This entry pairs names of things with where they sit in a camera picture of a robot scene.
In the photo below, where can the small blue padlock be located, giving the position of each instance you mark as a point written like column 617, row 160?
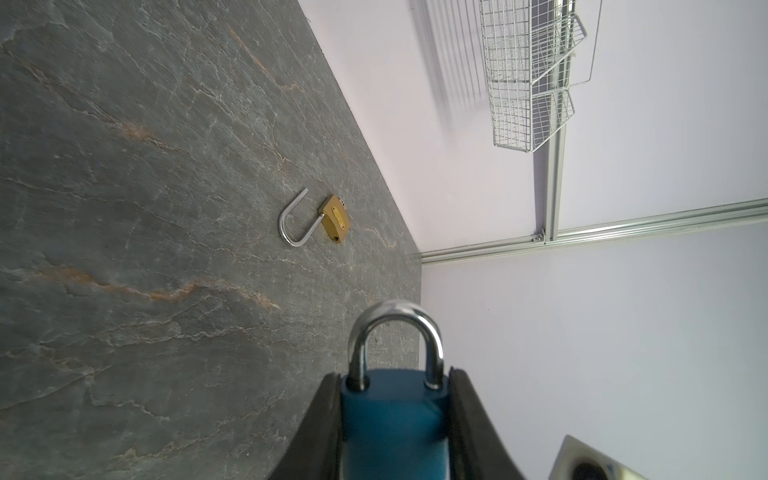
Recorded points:
column 395, row 421

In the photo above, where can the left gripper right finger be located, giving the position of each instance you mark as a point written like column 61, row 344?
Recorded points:
column 475, row 448

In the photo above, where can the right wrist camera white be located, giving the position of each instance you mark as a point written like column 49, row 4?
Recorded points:
column 578, row 460

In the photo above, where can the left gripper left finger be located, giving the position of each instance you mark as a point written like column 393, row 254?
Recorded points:
column 316, row 448

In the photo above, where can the white wire shelf basket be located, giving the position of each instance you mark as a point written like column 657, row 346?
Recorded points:
column 528, row 54

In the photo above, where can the brass padlock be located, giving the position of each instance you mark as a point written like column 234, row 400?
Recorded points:
column 331, row 215

